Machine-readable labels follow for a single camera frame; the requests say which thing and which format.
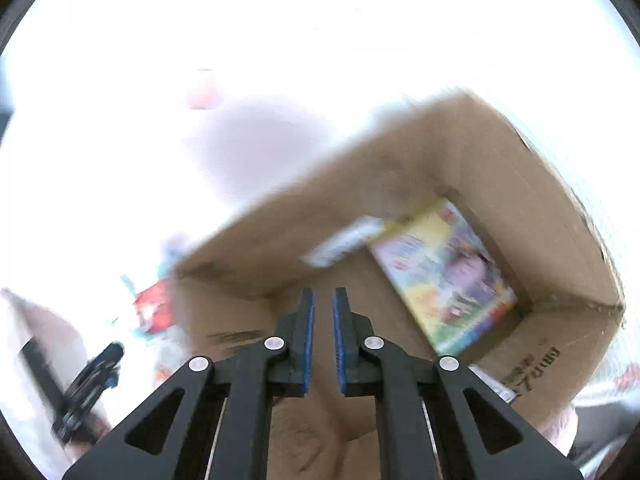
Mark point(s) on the colourful picture book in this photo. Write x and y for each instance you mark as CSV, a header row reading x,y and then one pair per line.
x,y
440,280

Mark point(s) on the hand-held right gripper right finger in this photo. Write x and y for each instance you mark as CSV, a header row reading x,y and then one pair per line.
x,y
341,340

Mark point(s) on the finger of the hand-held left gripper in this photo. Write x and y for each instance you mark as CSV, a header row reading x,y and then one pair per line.
x,y
95,375

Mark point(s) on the person's left forearm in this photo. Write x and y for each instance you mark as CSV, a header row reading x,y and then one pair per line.
x,y
50,325

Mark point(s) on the red packet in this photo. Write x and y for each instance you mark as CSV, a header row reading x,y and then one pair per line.
x,y
152,307

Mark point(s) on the white and blue packet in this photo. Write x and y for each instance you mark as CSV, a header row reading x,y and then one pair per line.
x,y
345,242

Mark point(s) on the brown cardboard box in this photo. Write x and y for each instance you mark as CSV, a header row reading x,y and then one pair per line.
x,y
450,160

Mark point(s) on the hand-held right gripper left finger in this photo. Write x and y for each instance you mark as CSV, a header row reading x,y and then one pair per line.
x,y
306,340

